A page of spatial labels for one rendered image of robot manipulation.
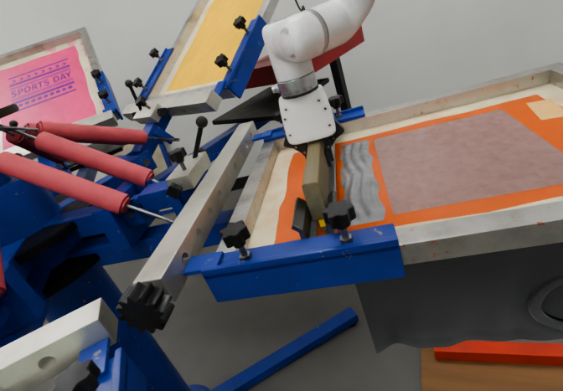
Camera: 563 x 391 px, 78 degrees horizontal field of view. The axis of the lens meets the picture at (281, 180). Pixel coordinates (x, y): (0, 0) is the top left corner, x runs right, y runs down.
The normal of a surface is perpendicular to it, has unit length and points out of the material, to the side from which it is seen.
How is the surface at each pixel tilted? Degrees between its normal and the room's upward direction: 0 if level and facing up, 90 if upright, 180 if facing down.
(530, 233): 90
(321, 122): 90
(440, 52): 90
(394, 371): 0
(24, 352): 0
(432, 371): 0
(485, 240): 90
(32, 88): 32
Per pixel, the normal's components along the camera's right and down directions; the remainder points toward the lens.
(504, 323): 0.05, 0.54
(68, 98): -0.07, -0.55
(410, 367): -0.31, -0.85
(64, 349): 0.37, 0.31
